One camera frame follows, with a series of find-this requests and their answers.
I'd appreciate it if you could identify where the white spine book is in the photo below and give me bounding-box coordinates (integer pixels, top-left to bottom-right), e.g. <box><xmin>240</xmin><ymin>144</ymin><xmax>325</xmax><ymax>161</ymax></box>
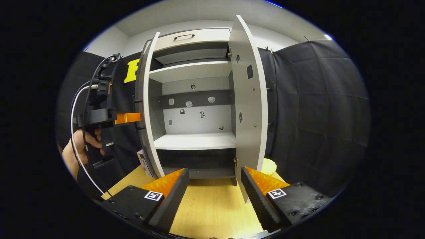
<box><xmin>143</xmin><ymin>153</ymin><xmax>156</xmax><ymax>178</ymax></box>

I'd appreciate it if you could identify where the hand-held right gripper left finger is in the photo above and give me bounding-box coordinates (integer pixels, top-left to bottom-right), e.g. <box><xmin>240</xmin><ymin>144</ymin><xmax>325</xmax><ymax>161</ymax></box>
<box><xmin>101</xmin><ymin>168</ymin><xmax>190</xmax><ymax>233</ymax></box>

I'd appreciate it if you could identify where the white shoe cabinet door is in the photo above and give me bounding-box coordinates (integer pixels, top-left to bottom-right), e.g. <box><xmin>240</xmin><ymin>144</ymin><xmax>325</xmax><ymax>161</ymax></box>
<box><xmin>134</xmin><ymin>32</ymin><xmax>166</xmax><ymax>179</ymax></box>
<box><xmin>228</xmin><ymin>14</ymin><xmax>269</xmax><ymax>203</ymax></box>

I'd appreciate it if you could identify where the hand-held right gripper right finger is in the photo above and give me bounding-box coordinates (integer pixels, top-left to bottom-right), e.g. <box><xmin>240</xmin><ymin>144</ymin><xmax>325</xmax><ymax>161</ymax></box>
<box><xmin>240</xmin><ymin>166</ymin><xmax>332</xmax><ymax>233</ymax></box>

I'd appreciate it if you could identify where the cream spine book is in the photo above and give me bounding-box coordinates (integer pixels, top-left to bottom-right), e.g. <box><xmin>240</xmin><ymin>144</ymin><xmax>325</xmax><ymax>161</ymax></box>
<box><xmin>137</xmin><ymin>149</ymin><xmax>148</xmax><ymax>177</ymax></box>

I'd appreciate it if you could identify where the white double-door shoe cabinet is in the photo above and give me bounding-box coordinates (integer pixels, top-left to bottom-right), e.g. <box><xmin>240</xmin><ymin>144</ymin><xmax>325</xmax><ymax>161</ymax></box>
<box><xmin>134</xmin><ymin>14</ymin><xmax>276</xmax><ymax>186</ymax></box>

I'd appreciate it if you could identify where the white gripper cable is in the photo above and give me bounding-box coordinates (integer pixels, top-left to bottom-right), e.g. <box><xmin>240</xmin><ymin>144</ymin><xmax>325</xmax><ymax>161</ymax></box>
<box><xmin>70</xmin><ymin>85</ymin><xmax>107</xmax><ymax>197</ymax></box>

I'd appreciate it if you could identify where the yellow ball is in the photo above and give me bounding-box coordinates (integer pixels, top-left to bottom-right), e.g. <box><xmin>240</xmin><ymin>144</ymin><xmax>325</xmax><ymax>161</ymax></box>
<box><xmin>261</xmin><ymin>158</ymin><xmax>278</xmax><ymax>176</ymax></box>

